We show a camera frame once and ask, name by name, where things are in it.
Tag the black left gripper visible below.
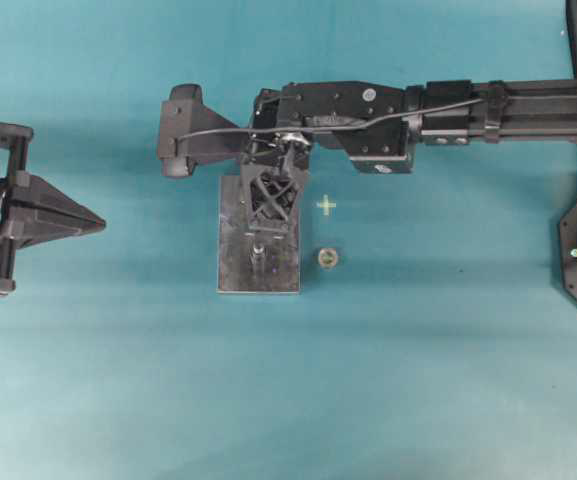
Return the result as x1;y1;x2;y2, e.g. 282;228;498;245
0;122;106;295

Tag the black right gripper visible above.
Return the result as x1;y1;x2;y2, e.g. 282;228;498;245
240;89;311;236

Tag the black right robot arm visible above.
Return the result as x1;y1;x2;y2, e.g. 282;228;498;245
240;80;577;235

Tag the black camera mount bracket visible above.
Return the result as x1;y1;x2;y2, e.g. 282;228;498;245
182;101;248;165

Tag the grey metal base plate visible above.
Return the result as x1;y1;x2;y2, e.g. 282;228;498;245
217;175;301;294

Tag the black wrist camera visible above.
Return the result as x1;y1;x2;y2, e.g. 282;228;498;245
157;84;203;179

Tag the black camera cable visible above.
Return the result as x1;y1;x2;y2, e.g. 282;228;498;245
173;95;489;154

